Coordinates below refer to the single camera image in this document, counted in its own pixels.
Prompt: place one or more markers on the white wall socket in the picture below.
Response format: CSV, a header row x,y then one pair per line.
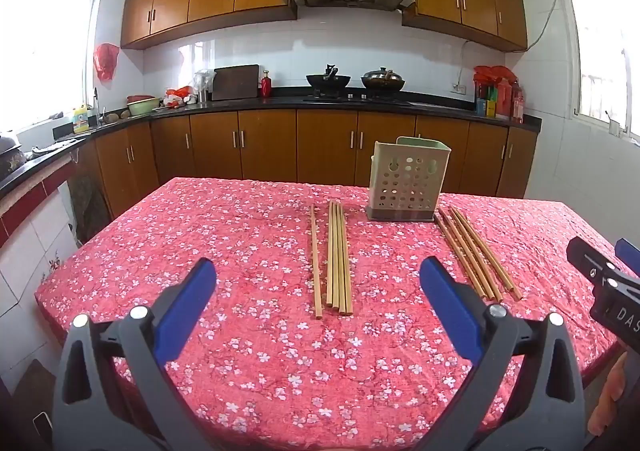
x,y
459,88

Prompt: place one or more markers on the red gift bag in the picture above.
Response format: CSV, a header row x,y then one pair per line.
x,y
495,76

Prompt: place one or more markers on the dark pot with lid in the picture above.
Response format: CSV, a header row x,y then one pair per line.
x,y
382,80

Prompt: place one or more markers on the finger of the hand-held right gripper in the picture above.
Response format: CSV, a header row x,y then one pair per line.
x,y
590,258
631,256

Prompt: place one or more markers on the hanging red plastic bag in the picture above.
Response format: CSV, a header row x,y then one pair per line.
x,y
106,61

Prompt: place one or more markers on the dark cutting board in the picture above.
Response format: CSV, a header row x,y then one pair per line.
x,y
235,81

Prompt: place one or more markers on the green basin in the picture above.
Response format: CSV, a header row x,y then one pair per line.
x,y
142,107

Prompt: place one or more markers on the person's right hand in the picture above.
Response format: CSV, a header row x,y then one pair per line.
x,y
610,396

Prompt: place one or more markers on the red sauce bottle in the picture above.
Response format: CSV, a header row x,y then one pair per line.
x,y
517,103

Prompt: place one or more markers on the beige perforated utensil holder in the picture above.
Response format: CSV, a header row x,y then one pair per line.
x,y
384,151

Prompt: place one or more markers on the dark metal pot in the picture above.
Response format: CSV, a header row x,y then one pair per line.
x,y
7,147

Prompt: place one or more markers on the white kitchen appliance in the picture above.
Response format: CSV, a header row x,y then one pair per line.
x,y
204,83

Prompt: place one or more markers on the yellow dish soap bottle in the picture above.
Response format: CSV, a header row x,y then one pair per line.
x,y
81,120

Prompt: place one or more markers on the red and white plastic bag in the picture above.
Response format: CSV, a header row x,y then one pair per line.
x,y
177,96

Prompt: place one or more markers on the red floral tablecloth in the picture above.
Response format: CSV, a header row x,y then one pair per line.
x,y
225,231

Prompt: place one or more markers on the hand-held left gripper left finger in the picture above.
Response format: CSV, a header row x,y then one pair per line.
x,y
195,301

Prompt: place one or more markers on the black wok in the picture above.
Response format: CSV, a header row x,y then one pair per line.
x,y
327,81

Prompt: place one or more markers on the brown kitchen cabinet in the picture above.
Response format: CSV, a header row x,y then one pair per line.
x,y
240,106

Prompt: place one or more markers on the metal faucet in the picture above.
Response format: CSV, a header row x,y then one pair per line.
x,y
97,106

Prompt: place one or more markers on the colourful seasoning box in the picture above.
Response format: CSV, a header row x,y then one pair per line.
x,y
484,105

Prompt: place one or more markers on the wooden lower kitchen cabinets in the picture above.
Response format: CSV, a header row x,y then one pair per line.
x,y
265,146

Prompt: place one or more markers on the gas stove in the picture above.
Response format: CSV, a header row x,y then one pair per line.
x,y
355,98

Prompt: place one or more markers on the window beside condiments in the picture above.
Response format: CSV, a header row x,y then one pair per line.
x,y
605,51

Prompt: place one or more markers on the window beside sink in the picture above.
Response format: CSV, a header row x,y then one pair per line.
x,y
50,51

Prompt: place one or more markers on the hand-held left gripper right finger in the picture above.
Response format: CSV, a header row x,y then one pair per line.
x,y
450,301

